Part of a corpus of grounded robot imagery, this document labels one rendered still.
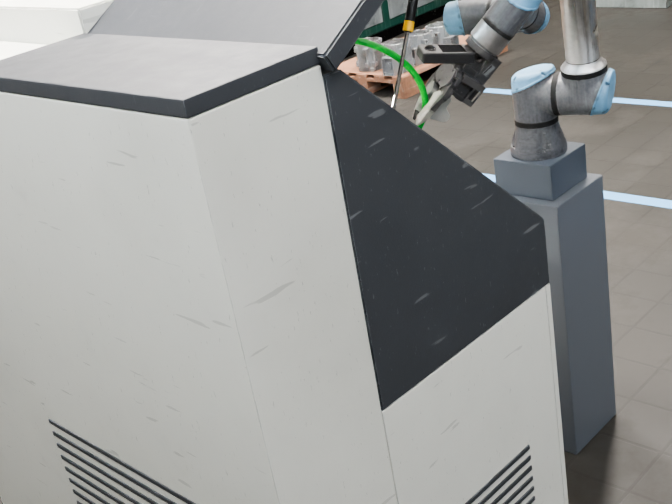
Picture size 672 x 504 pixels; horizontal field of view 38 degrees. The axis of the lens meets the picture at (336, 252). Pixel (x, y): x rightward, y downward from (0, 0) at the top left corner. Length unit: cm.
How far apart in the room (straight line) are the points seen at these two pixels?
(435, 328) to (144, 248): 61
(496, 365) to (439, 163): 52
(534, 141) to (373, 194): 100
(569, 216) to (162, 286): 133
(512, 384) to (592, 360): 77
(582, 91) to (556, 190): 27
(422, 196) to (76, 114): 64
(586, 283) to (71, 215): 153
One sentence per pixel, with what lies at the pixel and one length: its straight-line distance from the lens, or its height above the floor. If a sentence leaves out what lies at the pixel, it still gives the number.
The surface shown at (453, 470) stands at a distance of 215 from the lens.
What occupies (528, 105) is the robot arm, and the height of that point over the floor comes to 105.
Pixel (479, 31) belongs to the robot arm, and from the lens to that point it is 208.
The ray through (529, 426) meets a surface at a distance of 235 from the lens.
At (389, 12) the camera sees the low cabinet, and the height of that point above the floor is 23.
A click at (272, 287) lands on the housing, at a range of 161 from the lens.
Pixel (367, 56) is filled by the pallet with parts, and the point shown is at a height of 26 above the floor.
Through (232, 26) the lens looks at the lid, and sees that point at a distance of 182.
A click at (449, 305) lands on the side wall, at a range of 198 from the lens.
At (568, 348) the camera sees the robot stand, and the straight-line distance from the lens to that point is 284.
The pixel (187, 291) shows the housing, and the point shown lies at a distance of 165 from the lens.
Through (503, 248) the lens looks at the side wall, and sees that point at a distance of 209.
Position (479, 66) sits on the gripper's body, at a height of 130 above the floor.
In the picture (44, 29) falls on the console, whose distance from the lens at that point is 231.
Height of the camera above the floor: 185
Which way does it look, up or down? 24 degrees down
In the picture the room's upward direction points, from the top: 10 degrees counter-clockwise
